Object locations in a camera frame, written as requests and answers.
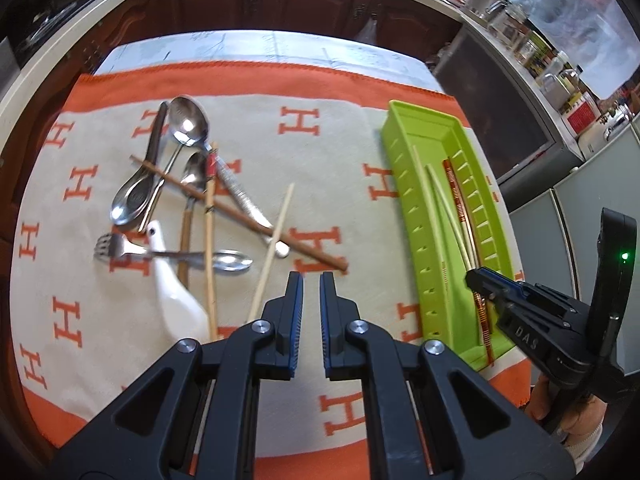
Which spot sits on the black gas stove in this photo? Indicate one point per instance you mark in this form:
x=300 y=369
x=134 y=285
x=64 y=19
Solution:
x=60 y=0

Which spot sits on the steel soup spoon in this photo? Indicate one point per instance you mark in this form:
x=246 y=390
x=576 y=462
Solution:
x=131 y=200

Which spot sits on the glass pitcher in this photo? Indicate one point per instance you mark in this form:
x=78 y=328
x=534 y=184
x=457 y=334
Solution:
x=510 y=30

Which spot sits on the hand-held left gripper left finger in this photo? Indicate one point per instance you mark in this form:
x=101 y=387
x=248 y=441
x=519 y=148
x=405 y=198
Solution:
x=296 y=320

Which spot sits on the clear plastic wall sheet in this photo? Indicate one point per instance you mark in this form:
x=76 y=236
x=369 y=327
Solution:
x=580 y=25

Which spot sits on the pale bamboo chopstick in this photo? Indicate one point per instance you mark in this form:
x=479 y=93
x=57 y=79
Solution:
x=462 y=240
x=272 y=250
x=450 y=215

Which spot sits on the tan wooden chopstick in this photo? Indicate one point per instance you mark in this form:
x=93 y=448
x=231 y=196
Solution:
x=210 y=280

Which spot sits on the white ceramic spoon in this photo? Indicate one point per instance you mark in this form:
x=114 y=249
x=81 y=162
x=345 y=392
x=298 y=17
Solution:
x=175 y=300

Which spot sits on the pale blue table cover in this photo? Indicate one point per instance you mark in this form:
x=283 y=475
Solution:
x=250 y=47

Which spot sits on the green plastic tray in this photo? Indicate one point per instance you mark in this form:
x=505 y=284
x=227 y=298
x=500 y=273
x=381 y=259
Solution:
x=400 y=175

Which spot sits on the grey refrigerator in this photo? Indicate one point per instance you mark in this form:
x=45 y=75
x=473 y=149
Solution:
x=550 y=220

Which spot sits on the red striped chopstick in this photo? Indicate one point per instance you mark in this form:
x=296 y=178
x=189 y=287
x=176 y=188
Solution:
x=481 y=320
x=462 y=210

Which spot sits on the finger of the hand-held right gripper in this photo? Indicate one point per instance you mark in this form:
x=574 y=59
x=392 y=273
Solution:
x=482 y=285
x=510 y=282

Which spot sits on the brown wooden kitchen cabinet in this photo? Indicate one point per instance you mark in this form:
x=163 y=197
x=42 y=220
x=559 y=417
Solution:
x=300 y=0

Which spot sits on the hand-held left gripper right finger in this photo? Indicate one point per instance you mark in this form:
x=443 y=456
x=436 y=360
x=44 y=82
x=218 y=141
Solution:
x=327 y=320

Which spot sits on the orange beige letter-print blanket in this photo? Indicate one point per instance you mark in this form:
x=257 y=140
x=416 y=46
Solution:
x=325 y=175

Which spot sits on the person's right hand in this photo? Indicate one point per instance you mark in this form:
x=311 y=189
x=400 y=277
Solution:
x=582 y=417

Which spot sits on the person's right forearm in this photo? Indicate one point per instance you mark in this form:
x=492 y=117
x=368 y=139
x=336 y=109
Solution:
x=586 y=452

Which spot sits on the large steel spoon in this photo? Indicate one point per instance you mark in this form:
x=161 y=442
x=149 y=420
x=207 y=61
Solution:
x=187 y=120

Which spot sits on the green label jar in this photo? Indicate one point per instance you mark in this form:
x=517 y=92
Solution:
x=536 y=52

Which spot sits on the steel cup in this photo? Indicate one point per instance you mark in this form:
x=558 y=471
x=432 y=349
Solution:
x=617 y=122

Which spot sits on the steel appliance glass door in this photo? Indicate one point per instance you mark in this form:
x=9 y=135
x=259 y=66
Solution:
x=500 y=110

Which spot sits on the steel fork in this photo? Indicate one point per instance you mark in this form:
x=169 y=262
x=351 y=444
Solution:
x=107 y=247

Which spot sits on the brown wooden chopstick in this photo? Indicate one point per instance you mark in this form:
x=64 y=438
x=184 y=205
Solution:
x=300 y=247

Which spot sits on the red packet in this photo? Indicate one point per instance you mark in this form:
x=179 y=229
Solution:
x=582 y=115

